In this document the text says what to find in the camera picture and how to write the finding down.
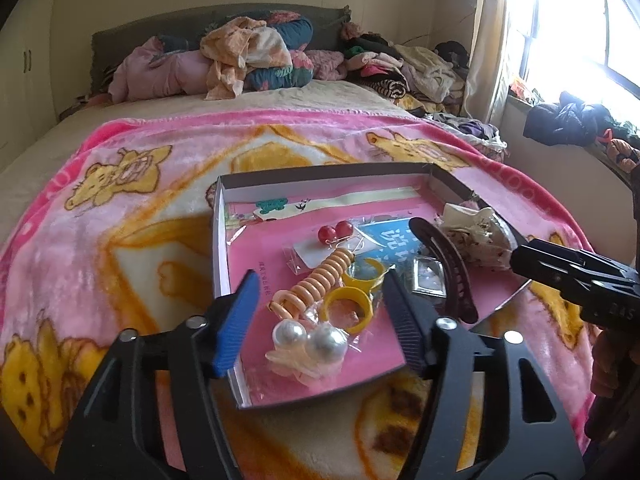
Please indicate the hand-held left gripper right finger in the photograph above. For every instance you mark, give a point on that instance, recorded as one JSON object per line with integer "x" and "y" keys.
{"x": 406, "y": 327}

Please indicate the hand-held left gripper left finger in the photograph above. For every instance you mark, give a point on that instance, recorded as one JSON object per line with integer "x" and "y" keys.
{"x": 235, "y": 330}

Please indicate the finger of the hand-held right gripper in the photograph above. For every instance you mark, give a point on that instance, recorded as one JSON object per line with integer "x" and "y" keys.
{"x": 550, "y": 272}
{"x": 575, "y": 257}

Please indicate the clear plastic jewelry box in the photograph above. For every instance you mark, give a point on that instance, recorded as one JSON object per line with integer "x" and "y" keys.
{"x": 427, "y": 277}

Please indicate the pearl hair claw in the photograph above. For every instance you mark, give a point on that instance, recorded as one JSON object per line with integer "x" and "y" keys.
{"x": 290, "y": 335}

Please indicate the dark red long hair clip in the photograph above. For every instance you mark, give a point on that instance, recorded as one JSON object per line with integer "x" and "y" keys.
{"x": 450, "y": 265}

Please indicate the red ball earrings card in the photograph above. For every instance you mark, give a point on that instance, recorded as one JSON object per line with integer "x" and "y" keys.
{"x": 327, "y": 232}

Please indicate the dark shallow cardboard box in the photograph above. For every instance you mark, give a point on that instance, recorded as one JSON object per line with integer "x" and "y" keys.
{"x": 325, "y": 182}

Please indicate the person's right hand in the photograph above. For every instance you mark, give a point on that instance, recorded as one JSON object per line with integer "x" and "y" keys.
{"x": 607, "y": 365}

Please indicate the floral fabric scrunchie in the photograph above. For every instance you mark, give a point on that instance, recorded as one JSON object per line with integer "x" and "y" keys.
{"x": 475, "y": 245}

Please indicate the blue printed card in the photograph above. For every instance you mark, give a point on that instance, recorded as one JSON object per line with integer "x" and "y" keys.
{"x": 385, "y": 240}

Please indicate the green cartoon print card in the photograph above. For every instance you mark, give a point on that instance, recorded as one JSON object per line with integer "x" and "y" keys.
{"x": 272, "y": 206}

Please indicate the dark clothes on sill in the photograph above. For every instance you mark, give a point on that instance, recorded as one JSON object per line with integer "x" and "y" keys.
{"x": 565, "y": 120}

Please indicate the pink cartoon printed blanket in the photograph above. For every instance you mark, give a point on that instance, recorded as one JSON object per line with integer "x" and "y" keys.
{"x": 125, "y": 240}

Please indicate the bright window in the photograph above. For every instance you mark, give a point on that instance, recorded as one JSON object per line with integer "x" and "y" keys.
{"x": 575, "y": 20}

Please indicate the pale curtain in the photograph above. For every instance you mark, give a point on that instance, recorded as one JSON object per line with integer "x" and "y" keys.
{"x": 487, "y": 35}

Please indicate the pile of mixed clothes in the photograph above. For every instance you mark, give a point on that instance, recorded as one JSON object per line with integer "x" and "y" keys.
{"x": 415, "y": 70}

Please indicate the beige bed sheet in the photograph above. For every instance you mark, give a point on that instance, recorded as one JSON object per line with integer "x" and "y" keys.
{"x": 75, "y": 135}

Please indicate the pink padded garment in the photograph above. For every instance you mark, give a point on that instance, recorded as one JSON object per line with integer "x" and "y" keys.
{"x": 155, "y": 72}

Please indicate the pink fuzzy garment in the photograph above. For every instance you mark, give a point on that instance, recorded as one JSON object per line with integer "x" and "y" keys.
{"x": 325, "y": 62}

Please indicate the peach floral garment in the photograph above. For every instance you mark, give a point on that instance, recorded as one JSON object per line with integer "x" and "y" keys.
{"x": 240, "y": 50}

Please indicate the dark blue floral quilt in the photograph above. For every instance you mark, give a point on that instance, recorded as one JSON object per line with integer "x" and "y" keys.
{"x": 295, "y": 30}

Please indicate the pile of clothes on bed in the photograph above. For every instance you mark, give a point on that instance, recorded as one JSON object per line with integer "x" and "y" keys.
{"x": 150, "y": 30}

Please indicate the cream wardrobe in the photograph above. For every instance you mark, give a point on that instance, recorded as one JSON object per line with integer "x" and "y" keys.
{"x": 25, "y": 60}

